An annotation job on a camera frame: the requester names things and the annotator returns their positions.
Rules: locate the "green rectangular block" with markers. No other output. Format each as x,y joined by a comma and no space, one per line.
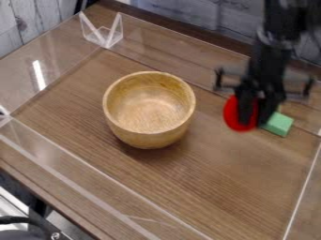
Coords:
278,124

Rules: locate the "black metal clamp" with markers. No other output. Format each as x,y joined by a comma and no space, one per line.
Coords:
30,226

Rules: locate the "clear acrylic corner bracket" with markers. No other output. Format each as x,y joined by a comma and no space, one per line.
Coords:
101,36

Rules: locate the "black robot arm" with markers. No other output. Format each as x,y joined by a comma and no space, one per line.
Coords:
261,91

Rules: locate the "red plush strawberry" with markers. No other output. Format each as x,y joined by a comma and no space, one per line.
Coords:
230,116

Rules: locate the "clear acrylic enclosure wall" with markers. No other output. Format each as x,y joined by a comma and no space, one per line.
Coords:
108,210

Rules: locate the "wooden bowl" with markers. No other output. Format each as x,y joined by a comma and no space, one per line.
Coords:
148,107

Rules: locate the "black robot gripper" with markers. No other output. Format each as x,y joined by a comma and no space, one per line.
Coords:
266,76

